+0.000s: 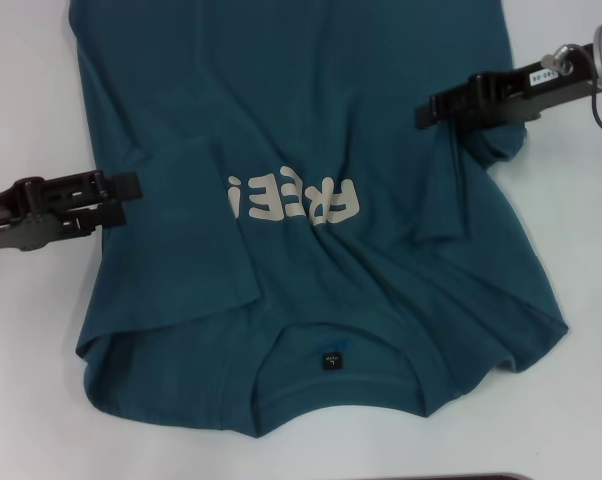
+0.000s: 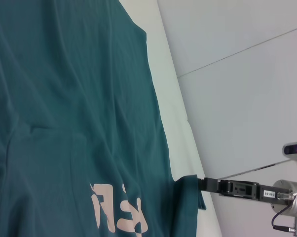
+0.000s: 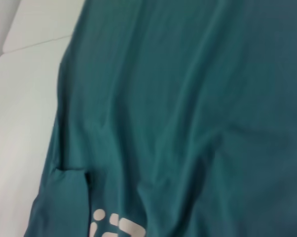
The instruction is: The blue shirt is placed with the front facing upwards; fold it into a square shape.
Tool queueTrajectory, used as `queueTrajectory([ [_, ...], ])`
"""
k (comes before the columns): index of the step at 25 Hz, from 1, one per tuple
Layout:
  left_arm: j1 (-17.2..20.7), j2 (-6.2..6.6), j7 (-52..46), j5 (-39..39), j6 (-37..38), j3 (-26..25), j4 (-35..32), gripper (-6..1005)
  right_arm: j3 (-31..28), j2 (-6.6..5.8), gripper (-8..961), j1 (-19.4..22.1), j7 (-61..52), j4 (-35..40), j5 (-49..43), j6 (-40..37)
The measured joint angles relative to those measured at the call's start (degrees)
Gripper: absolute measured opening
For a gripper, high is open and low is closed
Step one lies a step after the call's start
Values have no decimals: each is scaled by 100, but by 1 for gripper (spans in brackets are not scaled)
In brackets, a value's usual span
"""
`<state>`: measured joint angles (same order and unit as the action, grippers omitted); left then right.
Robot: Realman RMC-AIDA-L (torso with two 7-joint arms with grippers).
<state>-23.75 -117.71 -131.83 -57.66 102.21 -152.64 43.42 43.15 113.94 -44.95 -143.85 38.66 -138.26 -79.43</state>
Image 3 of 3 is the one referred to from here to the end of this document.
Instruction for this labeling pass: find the teal t-shirt with beige print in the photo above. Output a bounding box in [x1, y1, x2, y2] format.
[24, 0, 297, 237]

